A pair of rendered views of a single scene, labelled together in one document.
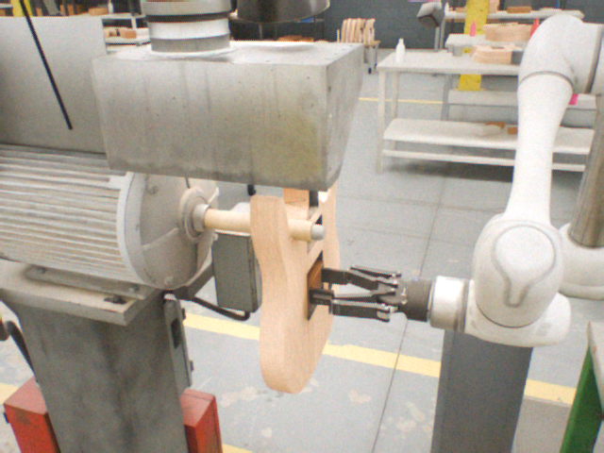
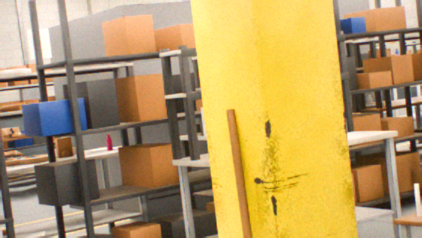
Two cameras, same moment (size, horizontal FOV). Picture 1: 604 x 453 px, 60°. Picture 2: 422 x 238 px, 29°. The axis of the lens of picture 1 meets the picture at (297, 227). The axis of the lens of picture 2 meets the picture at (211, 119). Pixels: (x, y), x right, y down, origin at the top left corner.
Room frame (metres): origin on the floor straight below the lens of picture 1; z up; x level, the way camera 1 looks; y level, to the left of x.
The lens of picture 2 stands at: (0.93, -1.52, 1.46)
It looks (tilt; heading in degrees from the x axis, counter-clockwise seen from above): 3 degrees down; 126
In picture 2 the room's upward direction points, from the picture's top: 7 degrees counter-clockwise
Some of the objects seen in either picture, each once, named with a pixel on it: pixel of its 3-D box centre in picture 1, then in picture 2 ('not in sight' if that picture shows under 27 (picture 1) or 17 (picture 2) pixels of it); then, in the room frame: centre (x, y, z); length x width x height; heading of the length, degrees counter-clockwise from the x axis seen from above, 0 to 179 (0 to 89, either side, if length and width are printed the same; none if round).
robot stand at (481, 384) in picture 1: (481, 388); not in sight; (1.32, -0.59, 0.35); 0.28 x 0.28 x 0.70; 62
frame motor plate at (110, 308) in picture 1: (83, 266); not in sight; (0.89, 0.42, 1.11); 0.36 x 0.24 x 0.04; 70
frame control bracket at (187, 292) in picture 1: (203, 270); not in sight; (1.01, 0.21, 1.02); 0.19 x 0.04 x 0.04; 160
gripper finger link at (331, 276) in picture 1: (326, 275); not in sight; (0.85, -0.05, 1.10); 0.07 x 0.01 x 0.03; 70
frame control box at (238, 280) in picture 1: (217, 268); not in sight; (1.07, 0.19, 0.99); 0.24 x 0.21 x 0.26; 70
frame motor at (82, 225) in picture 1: (99, 203); not in sight; (0.88, 0.35, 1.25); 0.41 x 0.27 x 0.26; 70
